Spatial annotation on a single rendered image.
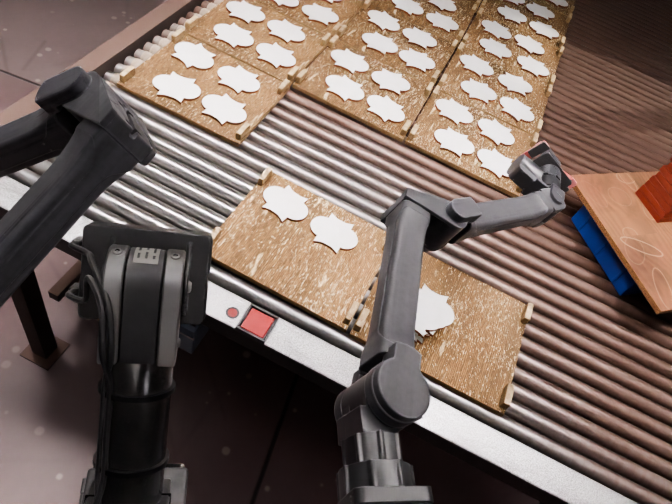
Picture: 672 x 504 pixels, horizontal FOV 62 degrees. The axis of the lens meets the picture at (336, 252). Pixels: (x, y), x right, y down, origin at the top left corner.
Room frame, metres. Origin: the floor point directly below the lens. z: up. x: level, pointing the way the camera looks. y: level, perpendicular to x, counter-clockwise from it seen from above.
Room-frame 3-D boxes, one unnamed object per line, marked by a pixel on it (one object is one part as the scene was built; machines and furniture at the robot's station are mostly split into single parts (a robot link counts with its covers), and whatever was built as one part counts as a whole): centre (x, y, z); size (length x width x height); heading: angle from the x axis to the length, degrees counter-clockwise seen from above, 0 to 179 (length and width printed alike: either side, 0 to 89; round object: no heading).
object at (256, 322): (0.65, 0.10, 0.92); 0.06 x 0.06 x 0.01; 85
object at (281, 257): (0.92, 0.09, 0.93); 0.41 x 0.35 x 0.02; 83
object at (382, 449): (0.23, -0.14, 1.45); 0.09 x 0.08 x 0.12; 112
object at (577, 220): (1.42, -0.87, 0.97); 0.31 x 0.31 x 0.10; 34
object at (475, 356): (0.87, -0.33, 0.93); 0.41 x 0.35 x 0.02; 84
